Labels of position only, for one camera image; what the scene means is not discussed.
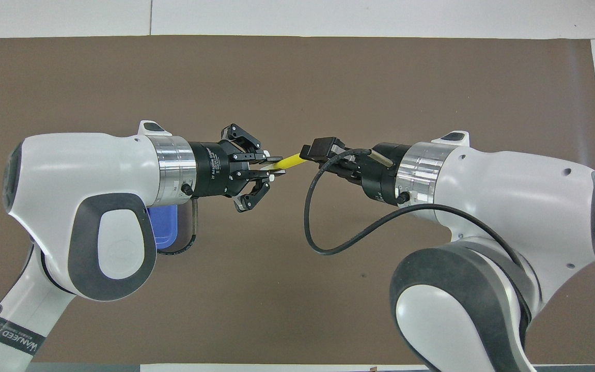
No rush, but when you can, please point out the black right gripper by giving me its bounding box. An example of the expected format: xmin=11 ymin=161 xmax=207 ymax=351
xmin=318 ymin=142 xmax=412 ymax=206

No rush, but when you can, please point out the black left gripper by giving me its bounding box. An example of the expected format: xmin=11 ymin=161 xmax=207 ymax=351
xmin=190 ymin=123 xmax=286 ymax=212

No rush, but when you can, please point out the yellow marker pen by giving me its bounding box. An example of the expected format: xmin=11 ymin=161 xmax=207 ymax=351
xmin=269 ymin=153 xmax=308 ymax=171

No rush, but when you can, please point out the brown table mat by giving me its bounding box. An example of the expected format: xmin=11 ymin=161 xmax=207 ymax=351
xmin=0 ymin=35 xmax=595 ymax=365

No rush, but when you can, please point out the blue plastic tray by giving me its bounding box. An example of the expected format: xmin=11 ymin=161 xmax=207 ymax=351
xmin=145 ymin=206 xmax=178 ymax=254

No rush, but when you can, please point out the black right gripper camera box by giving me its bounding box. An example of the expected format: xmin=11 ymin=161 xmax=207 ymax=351
xmin=300 ymin=136 xmax=347 ymax=162

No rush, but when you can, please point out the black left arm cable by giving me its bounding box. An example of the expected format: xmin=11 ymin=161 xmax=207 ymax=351
xmin=158 ymin=199 xmax=200 ymax=254

